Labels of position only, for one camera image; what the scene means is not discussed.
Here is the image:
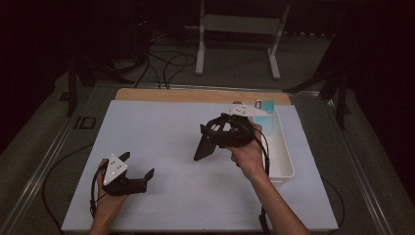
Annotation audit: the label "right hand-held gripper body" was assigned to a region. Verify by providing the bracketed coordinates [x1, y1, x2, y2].
[205, 104, 272, 149]

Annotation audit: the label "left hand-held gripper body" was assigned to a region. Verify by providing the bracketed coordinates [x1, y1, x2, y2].
[102, 153, 148, 197]

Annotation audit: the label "black phone case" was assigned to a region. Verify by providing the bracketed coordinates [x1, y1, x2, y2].
[193, 134, 217, 163]

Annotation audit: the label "iridescent phone case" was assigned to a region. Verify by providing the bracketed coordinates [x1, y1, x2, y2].
[254, 99, 276, 132]

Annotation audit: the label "white plastic bin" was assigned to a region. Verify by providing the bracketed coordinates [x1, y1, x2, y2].
[254, 109, 296, 184]

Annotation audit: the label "person's left hand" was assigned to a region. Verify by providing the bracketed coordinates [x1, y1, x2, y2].
[95, 158, 129, 217]

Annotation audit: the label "person's right hand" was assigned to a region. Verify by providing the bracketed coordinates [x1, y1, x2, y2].
[227, 117, 269, 183]

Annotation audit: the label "white work board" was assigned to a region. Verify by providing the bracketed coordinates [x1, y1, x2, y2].
[61, 99, 340, 234]

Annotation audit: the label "wooden table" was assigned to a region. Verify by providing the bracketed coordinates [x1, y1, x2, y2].
[115, 87, 293, 106]

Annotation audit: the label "black stand with legs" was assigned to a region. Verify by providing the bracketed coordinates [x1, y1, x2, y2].
[66, 57, 135, 118]
[283, 30, 349, 131]

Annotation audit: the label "white metal stand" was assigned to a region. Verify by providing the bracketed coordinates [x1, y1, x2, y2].
[185, 0, 292, 81]

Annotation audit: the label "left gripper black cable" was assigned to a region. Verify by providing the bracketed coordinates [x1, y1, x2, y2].
[41, 143, 109, 231]

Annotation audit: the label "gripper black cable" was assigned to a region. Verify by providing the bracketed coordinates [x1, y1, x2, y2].
[41, 143, 109, 231]
[253, 125, 346, 235]

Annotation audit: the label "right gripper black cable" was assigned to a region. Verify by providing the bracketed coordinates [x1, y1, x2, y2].
[253, 125, 346, 235]

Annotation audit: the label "black floor cables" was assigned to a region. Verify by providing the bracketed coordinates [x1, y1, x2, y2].
[132, 30, 198, 90]

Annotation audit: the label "metal floor rail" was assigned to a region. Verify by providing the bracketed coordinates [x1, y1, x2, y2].
[0, 85, 96, 231]
[321, 97, 394, 235]

